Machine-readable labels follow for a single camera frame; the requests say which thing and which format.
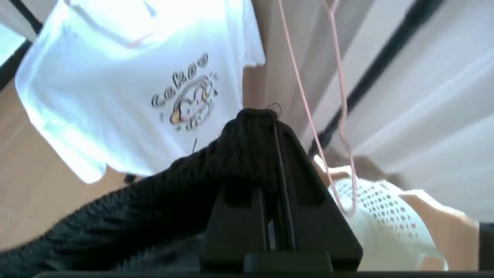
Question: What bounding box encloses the white printed t-shirt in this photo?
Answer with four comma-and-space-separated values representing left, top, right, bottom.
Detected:
14, 0, 266, 185

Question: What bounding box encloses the beige curtain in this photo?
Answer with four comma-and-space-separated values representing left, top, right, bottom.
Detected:
242, 0, 494, 223

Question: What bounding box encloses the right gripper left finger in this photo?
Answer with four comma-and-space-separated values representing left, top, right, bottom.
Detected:
200, 180, 270, 270

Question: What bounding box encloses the white laundry basket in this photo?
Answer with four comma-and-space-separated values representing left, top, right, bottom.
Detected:
327, 177, 449, 271

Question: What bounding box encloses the black garment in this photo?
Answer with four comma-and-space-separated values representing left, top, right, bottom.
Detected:
0, 103, 282, 273

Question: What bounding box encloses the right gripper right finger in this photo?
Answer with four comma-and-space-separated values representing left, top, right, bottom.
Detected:
269, 121, 364, 270

